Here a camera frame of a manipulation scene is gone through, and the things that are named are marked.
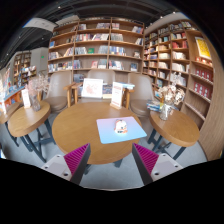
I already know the white sign on wooden base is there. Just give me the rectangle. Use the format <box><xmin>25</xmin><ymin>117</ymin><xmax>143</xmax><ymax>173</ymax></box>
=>
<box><xmin>109</xmin><ymin>81</ymin><xmax>125</xmax><ymax>110</ymax></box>

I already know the white framed floral picture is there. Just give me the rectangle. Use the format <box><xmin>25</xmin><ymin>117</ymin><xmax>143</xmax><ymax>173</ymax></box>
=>
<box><xmin>80</xmin><ymin>77</ymin><xmax>104</xmax><ymax>100</ymax></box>

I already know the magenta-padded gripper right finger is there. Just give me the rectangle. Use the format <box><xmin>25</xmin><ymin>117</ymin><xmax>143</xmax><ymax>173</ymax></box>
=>
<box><xmin>131</xmin><ymin>143</ymin><xmax>184</xmax><ymax>186</ymax></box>

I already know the round wooden side table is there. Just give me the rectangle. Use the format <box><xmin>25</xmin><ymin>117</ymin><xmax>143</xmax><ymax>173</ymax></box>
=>
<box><xmin>146</xmin><ymin>109</ymin><xmax>201</xmax><ymax>162</ymax></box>
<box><xmin>7</xmin><ymin>100</ymin><xmax>56</xmax><ymax>163</ymax></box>

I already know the glass vase with dried flowers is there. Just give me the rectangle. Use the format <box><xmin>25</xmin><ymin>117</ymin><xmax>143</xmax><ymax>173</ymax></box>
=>
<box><xmin>25</xmin><ymin>73</ymin><xmax>50</xmax><ymax>112</ymax></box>
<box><xmin>157</xmin><ymin>81</ymin><xmax>186</xmax><ymax>122</ymax></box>

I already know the curved wooden bookshelf unit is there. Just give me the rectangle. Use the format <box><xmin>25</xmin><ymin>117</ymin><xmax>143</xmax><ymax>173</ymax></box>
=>
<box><xmin>142</xmin><ymin>20</ymin><xmax>224</xmax><ymax>162</ymax></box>

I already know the light blue book stack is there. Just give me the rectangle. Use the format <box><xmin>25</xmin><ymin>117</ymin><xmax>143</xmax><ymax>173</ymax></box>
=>
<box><xmin>118</xmin><ymin>82</ymin><xmax>136</xmax><ymax>90</ymax></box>

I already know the white hanging ceiling panel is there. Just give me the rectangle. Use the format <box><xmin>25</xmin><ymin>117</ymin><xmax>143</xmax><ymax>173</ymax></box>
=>
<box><xmin>23</xmin><ymin>17</ymin><xmax>58</xmax><ymax>33</ymax></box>

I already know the display table with books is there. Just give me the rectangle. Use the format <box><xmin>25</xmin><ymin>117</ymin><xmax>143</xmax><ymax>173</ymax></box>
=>
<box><xmin>0</xmin><ymin>68</ymin><xmax>26</xmax><ymax>126</ymax></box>

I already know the pale pink blue mouse pad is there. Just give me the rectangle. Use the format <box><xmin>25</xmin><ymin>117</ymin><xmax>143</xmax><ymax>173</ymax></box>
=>
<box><xmin>96</xmin><ymin>116</ymin><xmax>148</xmax><ymax>145</ymax></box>

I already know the beige armchair with wooden arms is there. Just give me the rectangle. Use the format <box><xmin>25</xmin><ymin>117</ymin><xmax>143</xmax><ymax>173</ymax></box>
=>
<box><xmin>126</xmin><ymin>72</ymin><xmax>156</xmax><ymax>118</ymax></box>
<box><xmin>71</xmin><ymin>68</ymin><xmax>131</xmax><ymax>109</ymax></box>
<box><xmin>41</xmin><ymin>70</ymin><xmax>76</xmax><ymax>114</ymax></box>

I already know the stack of colourful books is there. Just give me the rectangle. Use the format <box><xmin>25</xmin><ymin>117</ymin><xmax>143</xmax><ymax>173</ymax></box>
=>
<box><xmin>146</xmin><ymin>99</ymin><xmax>164</xmax><ymax>113</ymax></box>

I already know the white orange black computer mouse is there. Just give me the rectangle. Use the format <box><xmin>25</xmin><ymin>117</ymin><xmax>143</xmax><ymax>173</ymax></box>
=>
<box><xmin>114</xmin><ymin>118</ymin><xmax>129</xmax><ymax>135</ymax></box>

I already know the dark cover book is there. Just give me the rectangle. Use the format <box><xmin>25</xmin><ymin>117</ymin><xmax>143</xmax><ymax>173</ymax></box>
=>
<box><xmin>102</xmin><ymin>83</ymin><xmax>114</xmax><ymax>100</ymax></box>

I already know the wide wooden bookshelf unit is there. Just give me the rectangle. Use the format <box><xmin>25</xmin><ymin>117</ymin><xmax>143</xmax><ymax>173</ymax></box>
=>
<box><xmin>47</xmin><ymin>17</ymin><xmax>146</xmax><ymax>84</ymax></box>

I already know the distant wooden bookshelf unit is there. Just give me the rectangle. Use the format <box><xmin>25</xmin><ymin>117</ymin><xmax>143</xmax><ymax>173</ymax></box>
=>
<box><xmin>13</xmin><ymin>50</ymin><xmax>38</xmax><ymax>84</ymax></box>

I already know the small white table sign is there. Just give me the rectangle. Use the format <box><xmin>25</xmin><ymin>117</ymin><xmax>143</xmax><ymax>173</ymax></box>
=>
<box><xmin>20</xmin><ymin>88</ymin><xmax>32</xmax><ymax>109</ymax></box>

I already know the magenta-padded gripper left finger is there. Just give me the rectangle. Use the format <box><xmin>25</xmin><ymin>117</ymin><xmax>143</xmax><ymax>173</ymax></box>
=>
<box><xmin>41</xmin><ymin>143</ymin><xmax>92</xmax><ymax>186</ymax></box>

